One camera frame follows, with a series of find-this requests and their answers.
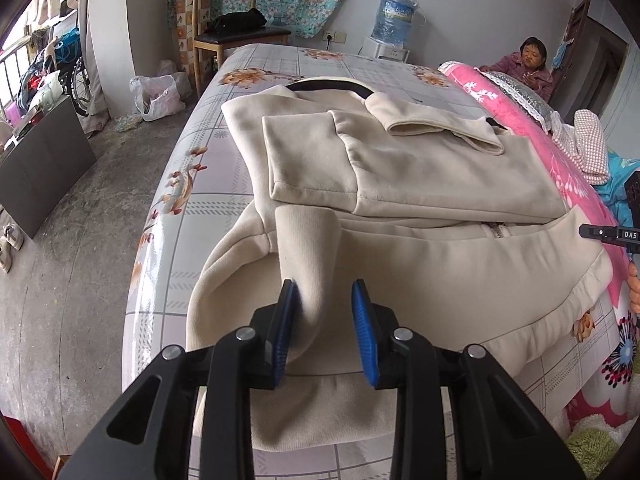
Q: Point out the metal balcony railing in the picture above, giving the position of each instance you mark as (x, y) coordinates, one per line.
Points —
(15, 61)

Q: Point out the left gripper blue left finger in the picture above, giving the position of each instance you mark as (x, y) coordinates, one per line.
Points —
(250, 357)

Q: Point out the water dispenser with bottle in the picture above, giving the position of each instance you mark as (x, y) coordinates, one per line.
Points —
(391, 31)

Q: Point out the person's right hand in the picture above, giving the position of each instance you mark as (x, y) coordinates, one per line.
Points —
(633, 282)

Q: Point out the pink checkered cloth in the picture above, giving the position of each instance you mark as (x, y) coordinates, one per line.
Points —
(583, 143)

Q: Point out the pink floral fleece blanket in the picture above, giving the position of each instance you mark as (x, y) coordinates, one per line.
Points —
(590, 373)

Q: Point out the white plastic bag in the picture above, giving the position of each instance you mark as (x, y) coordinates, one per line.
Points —
(161, 96)

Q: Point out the white shoe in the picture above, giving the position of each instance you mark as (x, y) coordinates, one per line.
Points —
(14, 236)
(5, 255)

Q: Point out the wall power socket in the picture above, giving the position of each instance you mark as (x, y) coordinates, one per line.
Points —
(337, 36)

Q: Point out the dark grey low cabinet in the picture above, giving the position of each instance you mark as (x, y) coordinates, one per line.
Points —
(44, 166)

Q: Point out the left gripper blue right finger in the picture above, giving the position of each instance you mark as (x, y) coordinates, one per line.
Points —
(396, 358)

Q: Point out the wooden chair dark seat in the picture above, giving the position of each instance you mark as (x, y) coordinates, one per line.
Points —
(201, 42)

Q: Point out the red box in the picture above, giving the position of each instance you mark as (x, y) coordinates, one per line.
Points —
(19, 457)

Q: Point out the wheelchair with blue bag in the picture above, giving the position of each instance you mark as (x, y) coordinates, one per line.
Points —
(63, 59)

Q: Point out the bed with floral sheet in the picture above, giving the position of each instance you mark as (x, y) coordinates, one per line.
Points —
(207, 186)

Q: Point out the lace trimmed grey pillow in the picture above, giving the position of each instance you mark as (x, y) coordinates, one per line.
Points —
(526, 98)

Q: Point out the person in pink clothes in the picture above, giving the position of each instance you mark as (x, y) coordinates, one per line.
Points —
(528, 66)

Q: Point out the black bag on chair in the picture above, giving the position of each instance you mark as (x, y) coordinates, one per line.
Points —
(237, 23)

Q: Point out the white shoe right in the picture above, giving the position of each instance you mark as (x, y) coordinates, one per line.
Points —
(14, 236)

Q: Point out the white shoe left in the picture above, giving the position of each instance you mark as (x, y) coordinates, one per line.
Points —
(5, 255)

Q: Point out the cream zip jacket black trim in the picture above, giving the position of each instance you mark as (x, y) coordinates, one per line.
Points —
(453, 223)

